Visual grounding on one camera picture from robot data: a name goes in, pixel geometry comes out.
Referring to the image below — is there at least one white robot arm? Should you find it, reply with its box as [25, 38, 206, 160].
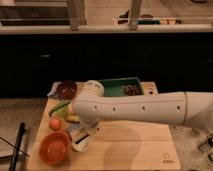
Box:
[71, 80, 213, 134]

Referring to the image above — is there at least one small white bowl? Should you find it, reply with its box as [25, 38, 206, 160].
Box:
[72, 134, 90, 152]

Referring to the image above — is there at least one orange-red plastic bowl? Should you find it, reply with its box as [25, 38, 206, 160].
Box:
[39, 131, 70, 165]

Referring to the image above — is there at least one yellow toy corn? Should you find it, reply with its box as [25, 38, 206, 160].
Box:
[65, 115, 79, 122]

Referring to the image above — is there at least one green toy pepper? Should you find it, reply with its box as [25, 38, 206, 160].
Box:
[49, 100, 70, 118]

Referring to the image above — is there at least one wooden board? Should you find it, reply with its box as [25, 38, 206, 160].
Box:
[26, 99, 181, 171]

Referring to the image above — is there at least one orange toy fruit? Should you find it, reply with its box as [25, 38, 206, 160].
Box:
[49, 118, 62, 131]

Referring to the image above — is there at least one green plastic tray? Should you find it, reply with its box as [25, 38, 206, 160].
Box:
[100, 77, 143, 97]

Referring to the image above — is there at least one grey cloth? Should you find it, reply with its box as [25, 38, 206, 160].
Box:
[47, 82, 61, 98]

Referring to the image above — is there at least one dark red berry cluster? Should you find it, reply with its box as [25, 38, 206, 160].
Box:
[122, 84, 140, 96]

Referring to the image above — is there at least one black tripod leg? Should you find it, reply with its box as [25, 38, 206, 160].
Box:
[9, 122, 25, 171]

